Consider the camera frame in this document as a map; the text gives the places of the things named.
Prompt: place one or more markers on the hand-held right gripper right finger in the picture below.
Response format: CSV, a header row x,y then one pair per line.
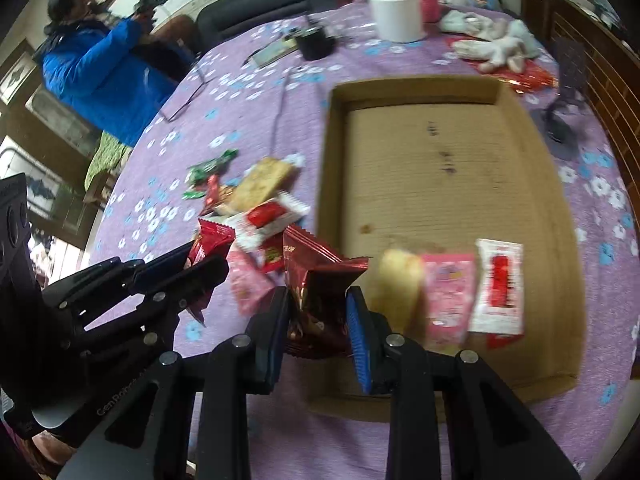
x,y
359,345

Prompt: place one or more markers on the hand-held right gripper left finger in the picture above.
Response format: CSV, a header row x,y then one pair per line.
x,y
272,360

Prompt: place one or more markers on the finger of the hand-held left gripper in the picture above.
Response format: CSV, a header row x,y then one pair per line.
x,y
200,280
165,264

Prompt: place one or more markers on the dark red snack packet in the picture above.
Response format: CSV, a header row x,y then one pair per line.
x,y
320,280
212,240

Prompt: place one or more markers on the yellow clear-wrapped snack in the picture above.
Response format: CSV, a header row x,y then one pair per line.
x,y
400,285

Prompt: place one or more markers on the pink snack packet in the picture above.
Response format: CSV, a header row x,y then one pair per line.
x,y
450,295
250,285

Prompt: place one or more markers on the green twisted snack wrapper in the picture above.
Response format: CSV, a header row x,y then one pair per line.
x,y
212,165

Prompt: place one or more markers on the beige cracker packet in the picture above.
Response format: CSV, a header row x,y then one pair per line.
x,y
260,185

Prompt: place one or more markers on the white and red snack packet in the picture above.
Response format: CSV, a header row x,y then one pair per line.
x,y
265,216
500,285

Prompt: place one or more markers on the shallow cardboard box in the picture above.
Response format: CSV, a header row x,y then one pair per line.
x,y
440,160

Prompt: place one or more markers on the red and green snack packet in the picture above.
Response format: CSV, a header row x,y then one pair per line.
x,y
272,255

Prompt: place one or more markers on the small red snack packet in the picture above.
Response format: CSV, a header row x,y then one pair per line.
x,y
215,194

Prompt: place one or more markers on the green patterned cloth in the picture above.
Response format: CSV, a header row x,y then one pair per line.
x,y
102,157

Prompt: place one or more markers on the eyeglasses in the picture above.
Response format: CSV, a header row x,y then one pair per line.
x,y
169,119

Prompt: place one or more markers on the brown chair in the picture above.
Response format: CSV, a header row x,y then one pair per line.
x,y
175,30

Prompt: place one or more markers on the black leather sofa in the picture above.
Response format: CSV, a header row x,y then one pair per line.
x,y
240,15

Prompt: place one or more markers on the black cup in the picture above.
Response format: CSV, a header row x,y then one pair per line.
x,y
314,45

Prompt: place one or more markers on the red foil bag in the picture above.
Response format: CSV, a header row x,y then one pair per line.
x,y
530,77

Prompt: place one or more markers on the black phone stand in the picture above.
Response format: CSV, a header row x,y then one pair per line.
x,y
567,70

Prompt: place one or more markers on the wooden cabinet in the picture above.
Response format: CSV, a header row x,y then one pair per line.
x,y
600,60

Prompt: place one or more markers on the small wall picture frame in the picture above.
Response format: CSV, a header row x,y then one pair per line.
x,y
17,77

